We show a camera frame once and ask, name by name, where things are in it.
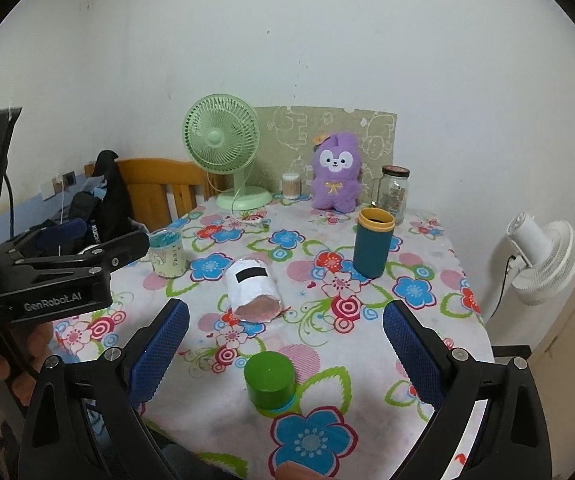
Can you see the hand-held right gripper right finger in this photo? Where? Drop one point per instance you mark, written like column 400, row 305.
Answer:
column 415, row 355

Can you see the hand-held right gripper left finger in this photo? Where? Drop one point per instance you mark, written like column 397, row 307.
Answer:
column 160, row 352

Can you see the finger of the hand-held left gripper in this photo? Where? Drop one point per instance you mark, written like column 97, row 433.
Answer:
column 117, row 252

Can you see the small clear printed cup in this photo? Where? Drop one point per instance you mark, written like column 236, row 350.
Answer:
column 168, row 260

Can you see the white paper cup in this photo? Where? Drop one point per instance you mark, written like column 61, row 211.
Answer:
column 252, row 287

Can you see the teal cup with yellow rim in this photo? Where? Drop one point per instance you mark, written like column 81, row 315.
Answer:
column 371, row 250

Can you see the black bag on chair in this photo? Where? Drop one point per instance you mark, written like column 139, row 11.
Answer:
column 114, row 200

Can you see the wooden chair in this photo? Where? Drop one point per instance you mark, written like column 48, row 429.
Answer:
column 155, row 185

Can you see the floral tablecloth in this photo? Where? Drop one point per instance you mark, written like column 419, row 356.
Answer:
column 317, row 320

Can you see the green cylindrical lid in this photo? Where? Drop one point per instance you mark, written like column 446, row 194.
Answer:
column 270, row 377

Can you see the green desk fan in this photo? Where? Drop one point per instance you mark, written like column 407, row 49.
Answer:
column 215, row 137

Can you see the glass jar with lid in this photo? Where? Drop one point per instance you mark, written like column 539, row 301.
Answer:
column 393, row 195

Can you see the white standing fan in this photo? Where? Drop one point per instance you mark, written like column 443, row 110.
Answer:
column 547, row 260

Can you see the small toothpick holder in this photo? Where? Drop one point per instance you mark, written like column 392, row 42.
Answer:
column 291, row 186

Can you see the purple plush toy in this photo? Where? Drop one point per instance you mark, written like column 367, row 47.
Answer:
column 335, row 185

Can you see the green printed board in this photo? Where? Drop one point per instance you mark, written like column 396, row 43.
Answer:
column 287, row 130

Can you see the wall socket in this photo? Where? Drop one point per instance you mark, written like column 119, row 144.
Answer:
column 52, row 190

